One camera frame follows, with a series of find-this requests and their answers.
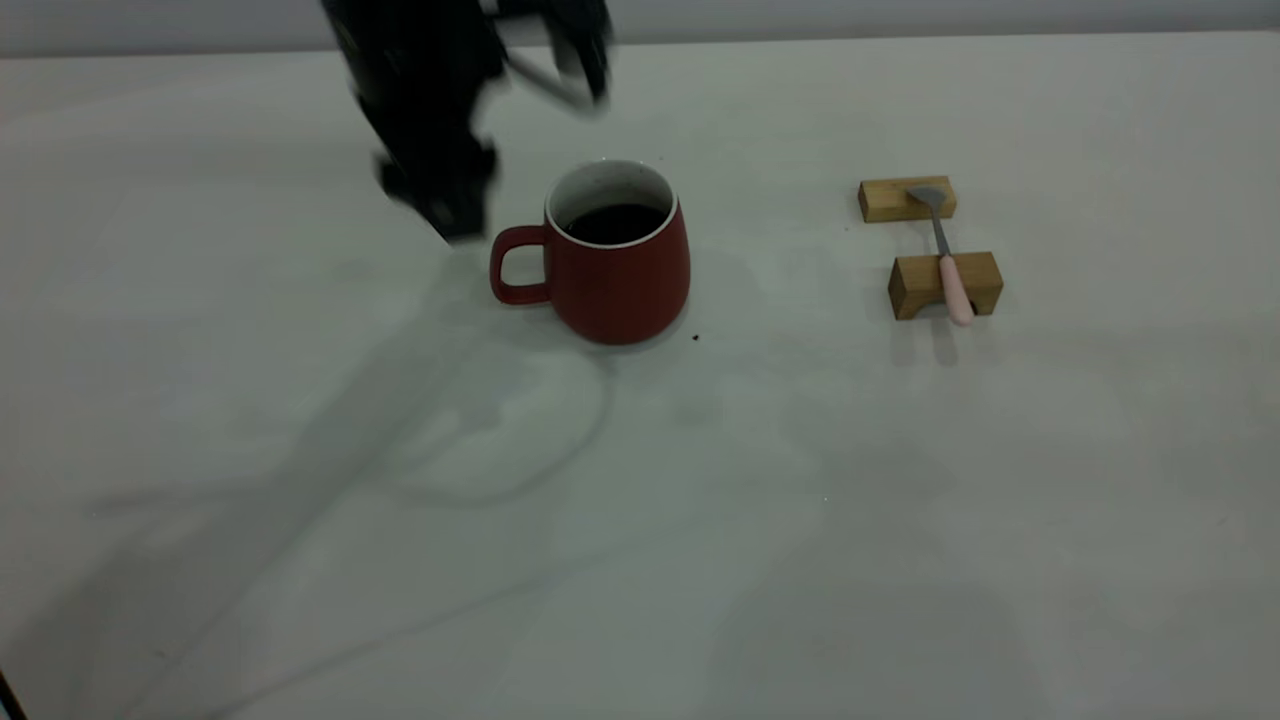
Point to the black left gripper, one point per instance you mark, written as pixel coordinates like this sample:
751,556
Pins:
445,190

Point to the red ceramic mug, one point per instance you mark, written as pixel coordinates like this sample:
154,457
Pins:
620,295

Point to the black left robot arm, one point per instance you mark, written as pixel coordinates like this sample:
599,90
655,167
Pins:
420,60

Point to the dark coffee liquid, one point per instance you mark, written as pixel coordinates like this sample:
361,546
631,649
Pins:
615,225

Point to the flat rectangular wooden block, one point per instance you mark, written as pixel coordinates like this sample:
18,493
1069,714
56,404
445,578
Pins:
885,200

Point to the arched wooden block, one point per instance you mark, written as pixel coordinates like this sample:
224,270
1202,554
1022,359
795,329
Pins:
975,275

